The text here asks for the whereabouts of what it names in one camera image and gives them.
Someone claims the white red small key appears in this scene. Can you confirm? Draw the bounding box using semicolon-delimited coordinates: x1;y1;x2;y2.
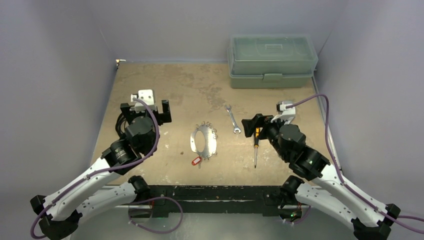
191;156;203;169

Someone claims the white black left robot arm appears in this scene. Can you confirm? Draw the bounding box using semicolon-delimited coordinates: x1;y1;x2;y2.
30;96;172;240

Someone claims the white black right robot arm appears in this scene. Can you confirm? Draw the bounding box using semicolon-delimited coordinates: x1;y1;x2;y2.
241;113;401;240

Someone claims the small silver open-end wrench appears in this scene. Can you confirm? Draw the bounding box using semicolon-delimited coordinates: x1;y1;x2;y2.
224;105;242;134

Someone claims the green translucent plastic toolbox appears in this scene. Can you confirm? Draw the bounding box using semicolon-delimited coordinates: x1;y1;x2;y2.
227;33;318;89

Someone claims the coiled black cable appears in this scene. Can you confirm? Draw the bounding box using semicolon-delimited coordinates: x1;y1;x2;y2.
115;112;128;137

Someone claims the screwdriver black yellow handle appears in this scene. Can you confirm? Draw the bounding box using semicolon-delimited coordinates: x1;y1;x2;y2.
253;127;260;169

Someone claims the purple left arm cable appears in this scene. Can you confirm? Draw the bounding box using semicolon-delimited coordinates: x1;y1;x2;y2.
30;97;161;240

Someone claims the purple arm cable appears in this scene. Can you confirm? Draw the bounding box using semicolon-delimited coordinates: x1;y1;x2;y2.
30;97;161;240
285;94;424;235

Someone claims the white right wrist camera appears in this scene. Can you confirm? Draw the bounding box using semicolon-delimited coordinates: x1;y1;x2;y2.
270;100;296;125

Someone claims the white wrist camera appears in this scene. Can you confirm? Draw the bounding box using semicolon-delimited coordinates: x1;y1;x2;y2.
270;100;296;125
130;89;157;113

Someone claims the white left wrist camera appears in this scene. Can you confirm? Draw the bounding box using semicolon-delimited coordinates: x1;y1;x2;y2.
130;89;157;113

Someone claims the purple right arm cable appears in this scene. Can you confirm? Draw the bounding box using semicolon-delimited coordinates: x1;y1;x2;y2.
285;94;424;235

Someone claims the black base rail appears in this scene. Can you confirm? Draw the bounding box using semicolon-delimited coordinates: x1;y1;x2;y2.
149;185;282;217

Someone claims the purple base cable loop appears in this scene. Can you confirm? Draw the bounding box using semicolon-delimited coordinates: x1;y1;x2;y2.
127;196;184;235

